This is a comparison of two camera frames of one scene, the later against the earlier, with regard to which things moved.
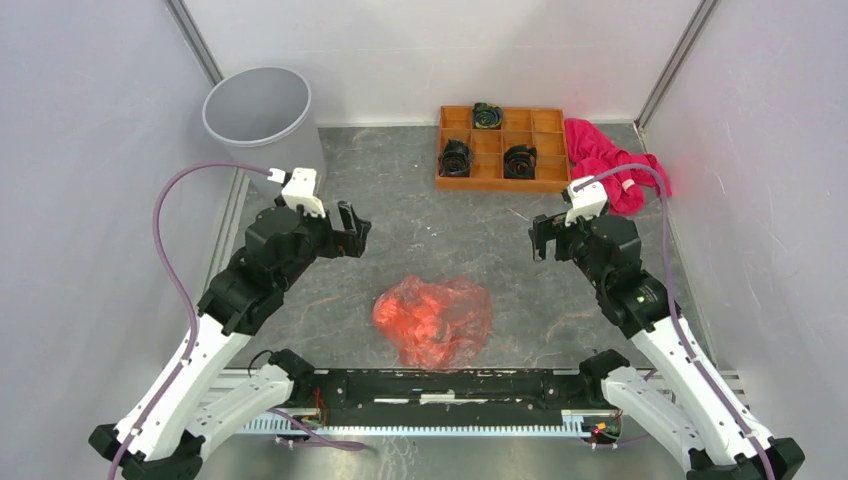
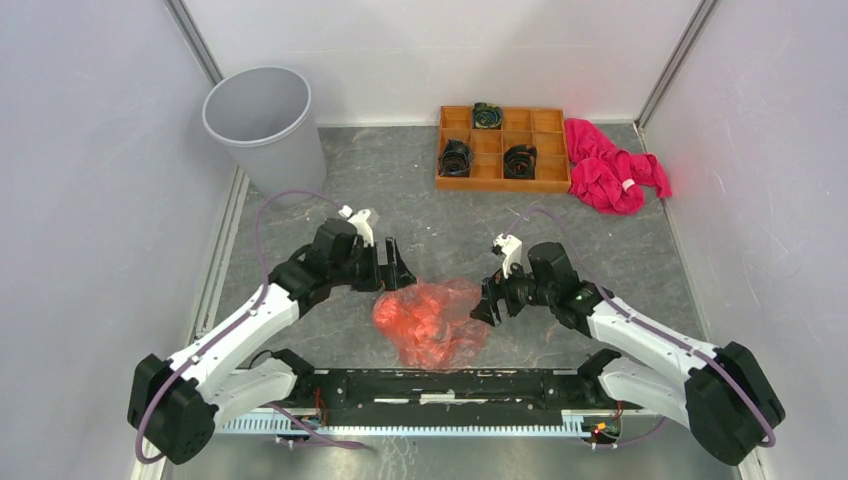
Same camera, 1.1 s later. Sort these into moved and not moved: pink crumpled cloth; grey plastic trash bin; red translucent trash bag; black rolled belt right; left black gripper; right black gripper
Moved: left black gripper; right black gripper
Not moved: red translucent trash bag; pink crumpled cloth; grey plastic trash bin; black rolled belt right
